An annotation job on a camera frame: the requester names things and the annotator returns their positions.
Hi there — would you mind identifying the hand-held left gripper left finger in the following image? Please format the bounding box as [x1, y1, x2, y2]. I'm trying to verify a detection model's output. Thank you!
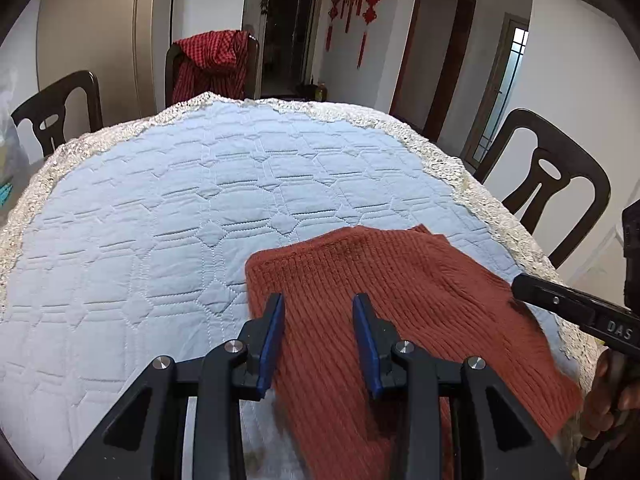
[72, 292, 286, 480]

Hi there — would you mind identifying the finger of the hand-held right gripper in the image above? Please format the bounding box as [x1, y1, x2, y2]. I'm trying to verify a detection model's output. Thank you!
[511, 273, 600, 335]

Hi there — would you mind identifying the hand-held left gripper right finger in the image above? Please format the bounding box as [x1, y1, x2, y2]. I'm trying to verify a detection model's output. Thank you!
[352, 292, 571, 480]

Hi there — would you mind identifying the rust knitted sweater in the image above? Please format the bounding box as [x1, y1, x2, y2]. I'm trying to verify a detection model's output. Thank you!
[245, 225, 585, 480]

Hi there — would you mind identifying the person's right hand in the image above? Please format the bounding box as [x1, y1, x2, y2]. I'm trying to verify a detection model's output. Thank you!
[580, 347, 632, 442]

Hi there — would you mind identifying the dark wooden chair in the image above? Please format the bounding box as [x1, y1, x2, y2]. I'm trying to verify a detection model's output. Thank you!
[165, 30, 261, 109]
[472, 108, 612, 270]
[11, 70, 104, 159]

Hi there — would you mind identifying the light blue quilted mat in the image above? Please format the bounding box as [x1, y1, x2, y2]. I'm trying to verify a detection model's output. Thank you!
[0, 91, 608, 480]

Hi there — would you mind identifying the glass panel door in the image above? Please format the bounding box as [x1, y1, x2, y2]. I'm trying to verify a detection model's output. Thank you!
[462, 12, 531, 164]

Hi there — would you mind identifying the brown wooden door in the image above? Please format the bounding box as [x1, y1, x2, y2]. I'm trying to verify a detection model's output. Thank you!
[390, 0, 477, 144]

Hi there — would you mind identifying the red checked cloth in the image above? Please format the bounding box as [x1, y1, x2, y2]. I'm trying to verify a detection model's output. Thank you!
[172, 30, 251, 107]

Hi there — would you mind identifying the dark open doorway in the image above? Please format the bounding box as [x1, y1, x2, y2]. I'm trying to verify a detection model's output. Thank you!
[257, 0, 326, 101]

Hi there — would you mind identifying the clear plastic bag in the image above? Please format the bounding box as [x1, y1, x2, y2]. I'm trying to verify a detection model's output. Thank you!
[0, 74, 32, 182]

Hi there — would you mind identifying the beige tall cabinet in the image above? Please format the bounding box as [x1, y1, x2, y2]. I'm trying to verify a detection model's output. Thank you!
[37, 0, 177, 127]

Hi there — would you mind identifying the large red knot wall ornament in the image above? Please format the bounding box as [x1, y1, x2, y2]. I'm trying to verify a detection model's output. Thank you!
[356, 0, 389, 70]

